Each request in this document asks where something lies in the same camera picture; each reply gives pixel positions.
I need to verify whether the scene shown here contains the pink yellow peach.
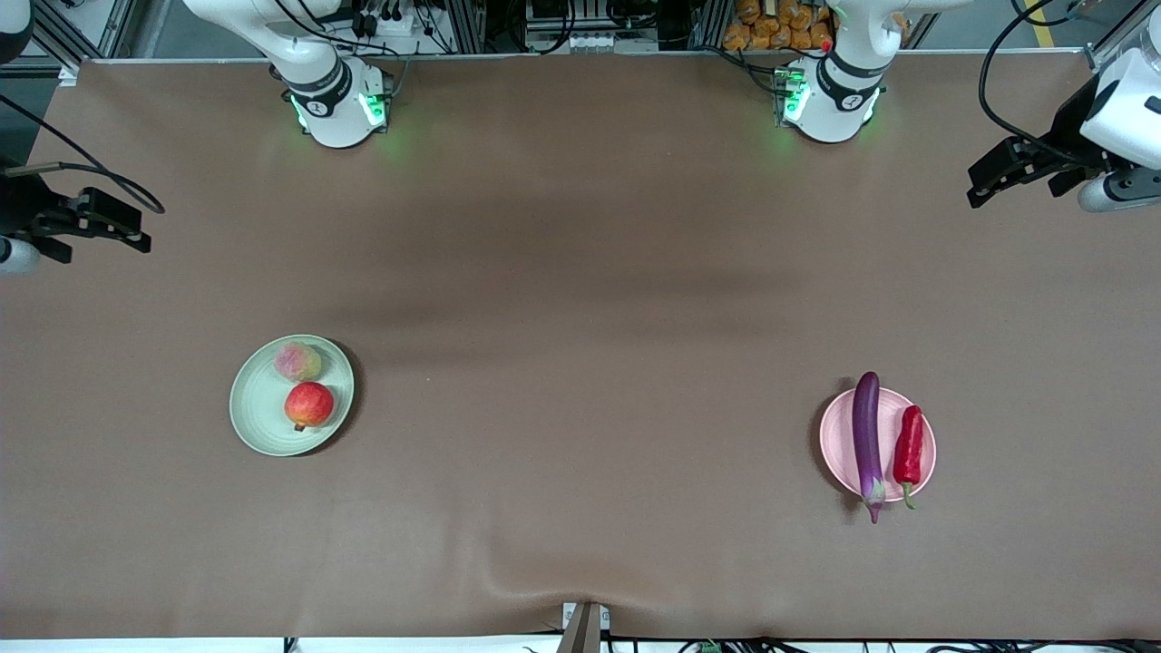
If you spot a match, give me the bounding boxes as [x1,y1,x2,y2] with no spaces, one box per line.
[274,342,323,383]

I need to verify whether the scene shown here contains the red pomegranate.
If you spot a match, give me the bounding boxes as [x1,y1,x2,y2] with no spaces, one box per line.
[284,382,336,433]

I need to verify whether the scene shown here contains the red chili pepper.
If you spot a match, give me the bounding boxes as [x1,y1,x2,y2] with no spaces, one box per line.
[893,404,925,511]

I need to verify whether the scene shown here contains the long purple eggplant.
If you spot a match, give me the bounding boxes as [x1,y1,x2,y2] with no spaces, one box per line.
[851,371,887,525]

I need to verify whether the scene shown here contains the pale green round plate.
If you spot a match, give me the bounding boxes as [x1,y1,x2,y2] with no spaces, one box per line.
[229,334,356,457]

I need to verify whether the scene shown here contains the orange packaged snacks pile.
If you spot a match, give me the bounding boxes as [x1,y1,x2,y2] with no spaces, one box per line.
[723,0,835,52]

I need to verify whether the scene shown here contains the pink round plate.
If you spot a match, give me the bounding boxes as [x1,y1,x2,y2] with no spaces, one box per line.
[819,386,937,502]

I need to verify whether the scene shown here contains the white power strip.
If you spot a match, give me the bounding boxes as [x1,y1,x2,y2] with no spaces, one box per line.
[349,5,414,37]

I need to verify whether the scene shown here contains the table cover mat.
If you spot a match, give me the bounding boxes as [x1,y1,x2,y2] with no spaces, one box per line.
[0,53,1161,640]

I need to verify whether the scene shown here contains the aluminium frame profile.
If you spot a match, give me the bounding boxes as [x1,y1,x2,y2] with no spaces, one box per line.
[0,0,137,87]
[1086,0,1161,73]

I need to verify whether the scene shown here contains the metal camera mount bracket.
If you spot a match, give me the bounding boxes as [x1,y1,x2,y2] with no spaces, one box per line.
[556,601,611,653]

